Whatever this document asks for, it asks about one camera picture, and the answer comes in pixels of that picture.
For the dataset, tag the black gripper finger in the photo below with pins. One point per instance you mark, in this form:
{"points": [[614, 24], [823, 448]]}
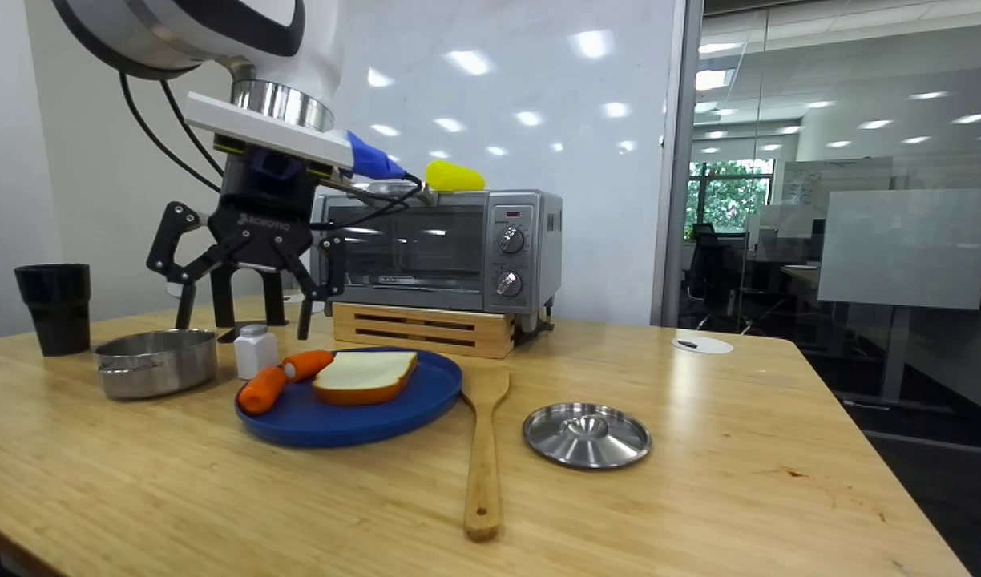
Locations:
{"points": [[325, 273], [175, 240]]}

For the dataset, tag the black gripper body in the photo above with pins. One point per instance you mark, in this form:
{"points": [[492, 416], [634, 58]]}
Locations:
{"points": [[266, 210]]}

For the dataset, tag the orange carrot half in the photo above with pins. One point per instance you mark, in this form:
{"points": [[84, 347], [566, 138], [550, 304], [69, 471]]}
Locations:
{"points": [[310, 364], [260, 388]]}

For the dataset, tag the steel pot lid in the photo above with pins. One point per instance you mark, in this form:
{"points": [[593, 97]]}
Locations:
{"points": [[588, 438]]}

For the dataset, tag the blue round plate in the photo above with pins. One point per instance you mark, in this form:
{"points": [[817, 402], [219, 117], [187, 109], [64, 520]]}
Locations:
{"points": [[404, 412]]}

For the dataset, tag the black metal bookend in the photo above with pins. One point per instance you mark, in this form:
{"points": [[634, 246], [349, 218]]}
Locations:
{"points": [[223, 300]]}

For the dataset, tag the white bread slice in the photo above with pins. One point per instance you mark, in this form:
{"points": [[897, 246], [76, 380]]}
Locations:
{"points": [[363, 375]]}

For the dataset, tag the wooden slatted riser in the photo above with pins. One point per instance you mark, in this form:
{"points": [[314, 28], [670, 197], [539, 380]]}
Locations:
{"points": [[426, 328]]}

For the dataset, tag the grey toaster oven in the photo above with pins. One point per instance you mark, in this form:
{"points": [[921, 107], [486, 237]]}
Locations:
{"points": [[460, 252]]}

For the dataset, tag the metal cup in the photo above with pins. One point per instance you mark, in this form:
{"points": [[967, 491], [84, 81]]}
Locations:
{"points": [[52, 310]]}

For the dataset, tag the yellow plastic corn cob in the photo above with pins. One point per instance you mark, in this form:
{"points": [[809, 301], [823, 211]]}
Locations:
{"points": [[456, 177]]}

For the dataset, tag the wooden spatula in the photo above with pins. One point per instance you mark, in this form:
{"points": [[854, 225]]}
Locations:
{"points": [[482, 468]]}

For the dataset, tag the dark office chair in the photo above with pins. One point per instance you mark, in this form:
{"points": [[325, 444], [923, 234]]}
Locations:
{"points": [[715, 278]]}

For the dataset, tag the grey panel behind glass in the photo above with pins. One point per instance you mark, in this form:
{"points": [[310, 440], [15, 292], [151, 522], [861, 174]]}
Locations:
{"points": [[909, 252]]}

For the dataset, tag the white and blue wrist mount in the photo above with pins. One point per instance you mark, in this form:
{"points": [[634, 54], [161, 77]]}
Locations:
{"points": [[266, 128]]}

